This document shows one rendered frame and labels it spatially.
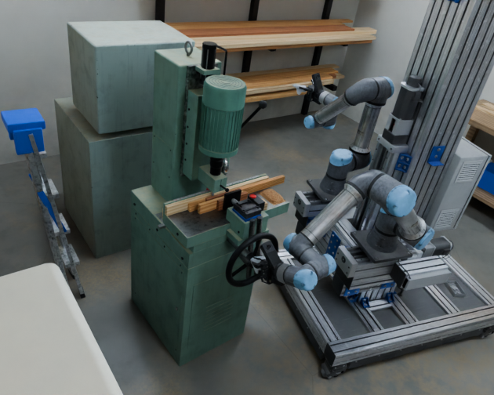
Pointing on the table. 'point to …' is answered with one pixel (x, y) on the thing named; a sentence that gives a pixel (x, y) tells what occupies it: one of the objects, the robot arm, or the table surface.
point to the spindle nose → (216, 165)
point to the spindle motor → (221, 115)
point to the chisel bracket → (211, 179)
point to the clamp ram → (231, 198)
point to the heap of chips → (272, 197)
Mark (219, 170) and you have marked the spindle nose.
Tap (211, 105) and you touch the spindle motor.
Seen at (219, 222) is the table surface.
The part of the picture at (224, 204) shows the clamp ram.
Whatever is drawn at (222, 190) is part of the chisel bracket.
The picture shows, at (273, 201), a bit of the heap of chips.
